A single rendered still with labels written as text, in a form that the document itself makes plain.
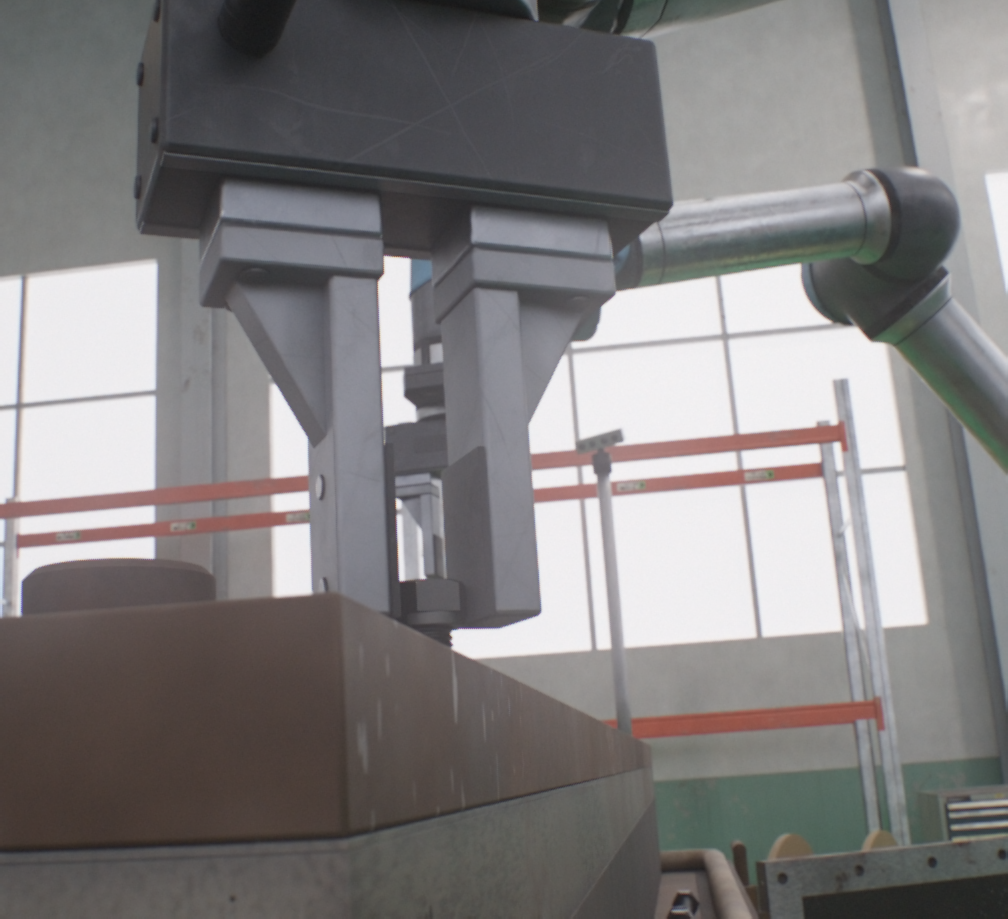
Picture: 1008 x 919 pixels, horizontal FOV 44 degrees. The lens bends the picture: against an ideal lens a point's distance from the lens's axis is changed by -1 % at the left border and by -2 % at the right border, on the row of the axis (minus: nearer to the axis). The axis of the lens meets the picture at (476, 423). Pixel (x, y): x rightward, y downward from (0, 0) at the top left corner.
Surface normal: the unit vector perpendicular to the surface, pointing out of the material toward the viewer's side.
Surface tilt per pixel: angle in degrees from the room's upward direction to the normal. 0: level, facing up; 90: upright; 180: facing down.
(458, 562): 90
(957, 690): 90
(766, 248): 136
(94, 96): 90
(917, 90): 90
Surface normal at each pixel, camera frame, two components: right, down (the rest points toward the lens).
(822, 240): 0.31, 0.51
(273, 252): 0.36, -0.27
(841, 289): -0.69, 0.62
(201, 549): -0.13, -0.25
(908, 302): -0.25, 0.13
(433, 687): 0.99, -0.10
